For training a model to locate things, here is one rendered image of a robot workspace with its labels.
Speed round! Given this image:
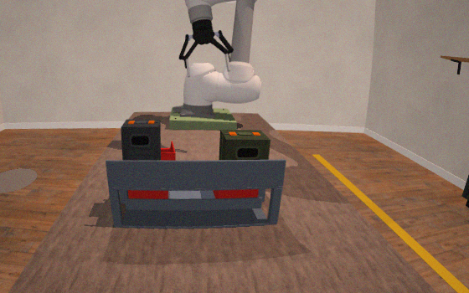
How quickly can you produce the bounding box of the red bin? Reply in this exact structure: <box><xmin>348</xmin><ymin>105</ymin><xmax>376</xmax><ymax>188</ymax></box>
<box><xmin>161</xmin><ymin>141</ymin><xmax>175</xmax><ymax>161</ymax></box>
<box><xmin>214</xmin><ymin>189</ymin><xmax>259</xmax><ymax>198</ymax></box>
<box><xmin>128</xmin><ymin>190</ymin><xmax>168</xmax><ymax>199</ymax></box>

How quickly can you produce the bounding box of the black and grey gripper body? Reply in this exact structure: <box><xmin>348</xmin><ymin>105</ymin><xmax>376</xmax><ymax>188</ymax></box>
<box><xmin>192</xmin><ymin>19</ymin><xmax>215</xmax><ymax>45</ymax></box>

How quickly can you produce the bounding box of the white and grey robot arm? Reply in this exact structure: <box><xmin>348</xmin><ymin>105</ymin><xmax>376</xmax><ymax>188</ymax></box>
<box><xmin>173</xmin><ymin>0</ymin><xmax>261</xmax><ymax>118</ymax></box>

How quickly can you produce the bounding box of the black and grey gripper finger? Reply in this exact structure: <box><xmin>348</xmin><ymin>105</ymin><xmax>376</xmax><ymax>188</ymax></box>
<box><xmin>206</xmin><ymin>30</ymin><xmax>234</xmax><ymax>72</ymax></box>
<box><xmin>179</xmin><ymin>34</ymin><xmax>203</xmax><ymax>77</ymax></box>

